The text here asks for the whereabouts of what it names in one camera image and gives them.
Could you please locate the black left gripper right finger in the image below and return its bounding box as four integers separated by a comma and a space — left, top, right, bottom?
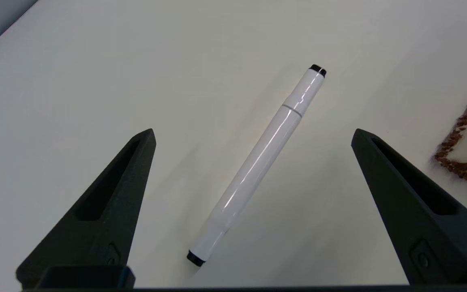
351, 129, 467, 286

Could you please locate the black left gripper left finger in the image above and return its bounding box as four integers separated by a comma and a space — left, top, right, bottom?
16, 129, 156, 289

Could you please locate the white marker with black caps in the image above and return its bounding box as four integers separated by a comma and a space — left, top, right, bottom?
186, 64, 327, 267

